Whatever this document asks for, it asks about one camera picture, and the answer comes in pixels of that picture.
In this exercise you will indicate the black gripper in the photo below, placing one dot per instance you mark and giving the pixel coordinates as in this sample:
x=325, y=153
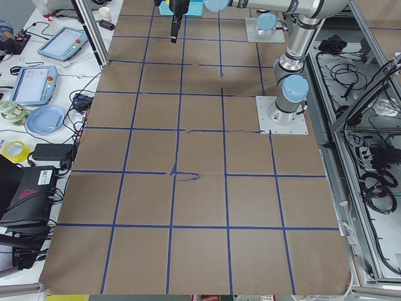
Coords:
x=177, y=7

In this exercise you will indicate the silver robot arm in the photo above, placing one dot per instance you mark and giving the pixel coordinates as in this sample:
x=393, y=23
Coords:
x=292, y=87
x=266, y=24

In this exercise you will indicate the light blue plastic bin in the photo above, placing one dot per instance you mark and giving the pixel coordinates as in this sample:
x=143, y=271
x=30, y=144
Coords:
x=191, y=8

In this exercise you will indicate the white paper cup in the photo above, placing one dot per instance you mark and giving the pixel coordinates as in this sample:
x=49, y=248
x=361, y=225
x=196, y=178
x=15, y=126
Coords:
x=105, y=13

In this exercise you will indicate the upper blue teach pendant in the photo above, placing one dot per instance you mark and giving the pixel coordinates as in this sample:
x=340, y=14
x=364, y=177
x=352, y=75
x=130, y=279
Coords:
x=64, y=44

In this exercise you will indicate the blue teach pendant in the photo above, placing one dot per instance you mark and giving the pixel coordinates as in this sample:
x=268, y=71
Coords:
x=34, y=85
x=64, y=44

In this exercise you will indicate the lower blue teach pendant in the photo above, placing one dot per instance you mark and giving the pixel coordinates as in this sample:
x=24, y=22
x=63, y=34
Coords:
x=34, y=85

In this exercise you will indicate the light blue plate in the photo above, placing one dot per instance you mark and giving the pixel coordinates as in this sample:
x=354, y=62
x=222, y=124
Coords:
x=45, y=119

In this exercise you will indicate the brown paper table mat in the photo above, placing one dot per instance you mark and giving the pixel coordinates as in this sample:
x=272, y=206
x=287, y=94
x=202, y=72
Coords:
x=175, y=191

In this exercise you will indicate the black power adapter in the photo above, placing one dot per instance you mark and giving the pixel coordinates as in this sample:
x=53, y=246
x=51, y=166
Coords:
x=51, y=152

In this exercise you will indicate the green tape rolls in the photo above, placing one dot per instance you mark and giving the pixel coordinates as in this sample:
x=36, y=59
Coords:
x=14, y=113

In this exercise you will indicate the yellow tape roll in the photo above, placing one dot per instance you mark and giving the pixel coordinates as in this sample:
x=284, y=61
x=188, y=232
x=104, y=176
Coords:
x=16, y=151

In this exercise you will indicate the black computer box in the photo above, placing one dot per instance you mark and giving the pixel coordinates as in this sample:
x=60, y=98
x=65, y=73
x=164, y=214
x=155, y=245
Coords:
x=25, y=209

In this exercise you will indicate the aluminium frame post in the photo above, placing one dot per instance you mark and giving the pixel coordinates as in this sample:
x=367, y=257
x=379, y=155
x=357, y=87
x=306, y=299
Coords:
x=87, y=19

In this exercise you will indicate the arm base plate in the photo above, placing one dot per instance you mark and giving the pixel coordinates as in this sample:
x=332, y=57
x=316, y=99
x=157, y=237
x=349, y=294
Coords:
x=256, y=35
x=273, y=121

